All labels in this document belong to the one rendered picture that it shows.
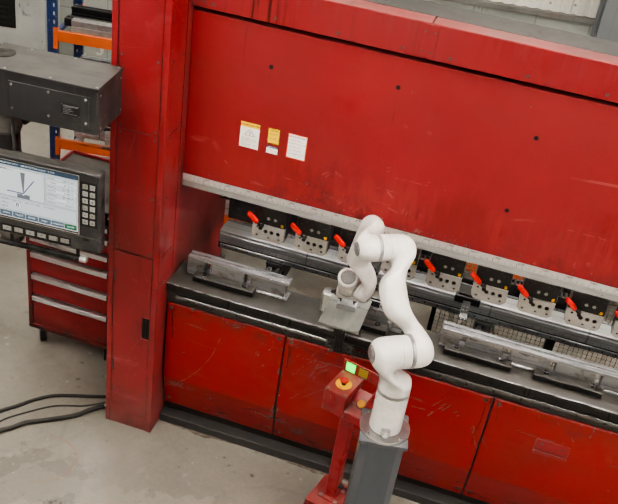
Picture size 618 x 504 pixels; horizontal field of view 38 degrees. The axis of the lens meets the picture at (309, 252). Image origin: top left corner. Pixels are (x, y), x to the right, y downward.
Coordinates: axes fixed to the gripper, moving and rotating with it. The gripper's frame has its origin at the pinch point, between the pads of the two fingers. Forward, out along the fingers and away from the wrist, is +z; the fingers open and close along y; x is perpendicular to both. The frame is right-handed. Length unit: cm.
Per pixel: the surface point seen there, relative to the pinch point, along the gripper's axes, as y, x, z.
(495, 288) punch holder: -60, -16, -11
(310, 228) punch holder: 22.7, -24.1, -10.7
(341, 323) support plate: -0.1, 12.0, -1.9
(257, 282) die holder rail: 44.0, -3.0, 19.6
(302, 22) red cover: 38, -81, -80
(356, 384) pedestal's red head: -12.2, 34.3, 8.3
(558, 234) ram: -78, -36, -36
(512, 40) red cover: -41, -84, -91
